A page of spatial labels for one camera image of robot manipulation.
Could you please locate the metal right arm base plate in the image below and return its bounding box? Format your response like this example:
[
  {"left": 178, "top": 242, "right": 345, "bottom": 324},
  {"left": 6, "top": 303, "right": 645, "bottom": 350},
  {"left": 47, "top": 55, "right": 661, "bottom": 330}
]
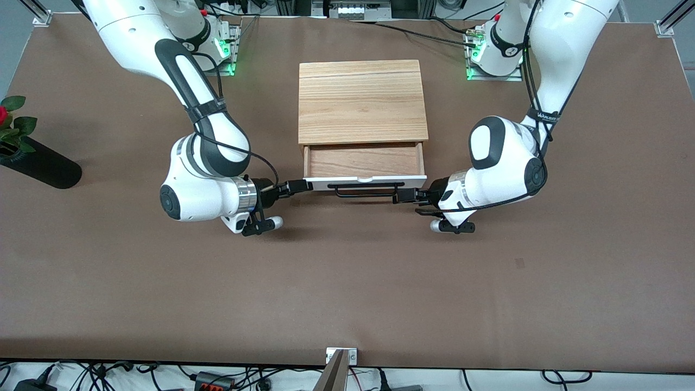
[{"left": 214, "top": 24, "right": 241, "bottom": 77}]

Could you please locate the black box with orange connectors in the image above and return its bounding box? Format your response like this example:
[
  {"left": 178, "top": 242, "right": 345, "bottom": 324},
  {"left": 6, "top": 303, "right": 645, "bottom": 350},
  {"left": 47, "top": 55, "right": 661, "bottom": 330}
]
[{"left": 192, "top": 371, "right": 236, "bottom": 391}]

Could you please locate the red rose with green leaves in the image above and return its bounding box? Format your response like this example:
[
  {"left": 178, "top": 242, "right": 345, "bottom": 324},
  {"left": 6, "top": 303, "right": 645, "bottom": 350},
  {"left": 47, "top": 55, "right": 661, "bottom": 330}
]
[{"left": 0, "top": 96, "right": 38, "bottom": 156}]

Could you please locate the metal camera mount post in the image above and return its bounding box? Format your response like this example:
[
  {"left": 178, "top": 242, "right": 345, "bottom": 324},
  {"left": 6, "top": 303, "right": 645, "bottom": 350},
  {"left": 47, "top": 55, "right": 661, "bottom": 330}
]
[{"left": 313, "top": 347, "right": 359, "bottom": 391}]

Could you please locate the white terminal strip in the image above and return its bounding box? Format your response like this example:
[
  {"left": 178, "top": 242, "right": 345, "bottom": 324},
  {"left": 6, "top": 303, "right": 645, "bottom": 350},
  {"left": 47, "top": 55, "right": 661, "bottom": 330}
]
[{"left": 328, "top": 2, "right": 393, "bottom": 21}]

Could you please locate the black looped cable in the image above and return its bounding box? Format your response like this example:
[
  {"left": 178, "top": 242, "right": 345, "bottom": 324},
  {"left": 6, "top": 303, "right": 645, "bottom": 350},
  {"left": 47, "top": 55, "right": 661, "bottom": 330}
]
[{"left": 541, "top": 369, "right": 594, "bottom": 384}]

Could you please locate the white drawer with black handle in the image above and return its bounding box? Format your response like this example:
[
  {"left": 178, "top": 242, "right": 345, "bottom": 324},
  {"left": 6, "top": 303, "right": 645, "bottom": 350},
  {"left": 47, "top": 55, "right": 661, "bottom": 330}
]
[{"left": 302, "top": 142, "right": 428, "bottom": 199}]

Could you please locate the black cable on table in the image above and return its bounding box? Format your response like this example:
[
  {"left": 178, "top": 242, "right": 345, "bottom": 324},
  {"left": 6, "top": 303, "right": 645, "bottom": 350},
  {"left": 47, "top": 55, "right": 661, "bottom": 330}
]
[{"left": 352, "top": 20, "right": 479, "bottom": 47}]

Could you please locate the light wooden drawer cabinet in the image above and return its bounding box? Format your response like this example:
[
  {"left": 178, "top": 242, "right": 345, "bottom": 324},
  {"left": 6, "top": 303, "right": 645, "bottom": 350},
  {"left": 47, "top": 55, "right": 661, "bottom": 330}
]
[{"left": 298, "top": 60, "right": 429, "bottom": 147}]

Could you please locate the tangled black cable bundle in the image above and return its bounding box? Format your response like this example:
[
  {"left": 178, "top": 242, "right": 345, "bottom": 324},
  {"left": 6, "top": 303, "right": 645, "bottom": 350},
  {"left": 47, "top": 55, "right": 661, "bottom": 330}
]
[{"left": 54, "top": 361, "right": 163, "bottom": 391}]

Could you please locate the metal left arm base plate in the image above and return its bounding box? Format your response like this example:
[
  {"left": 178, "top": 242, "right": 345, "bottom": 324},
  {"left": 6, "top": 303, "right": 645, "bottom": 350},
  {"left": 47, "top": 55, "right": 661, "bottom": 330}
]
[{"left": 465, "top": 28, "right": 525, "bottom": 83}]

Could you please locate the black vase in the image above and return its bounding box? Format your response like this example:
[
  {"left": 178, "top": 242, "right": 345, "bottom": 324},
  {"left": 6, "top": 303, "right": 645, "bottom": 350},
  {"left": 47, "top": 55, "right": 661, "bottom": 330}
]
[{"left": 0, "top": 136, "right": 83, "bottom": 190}]

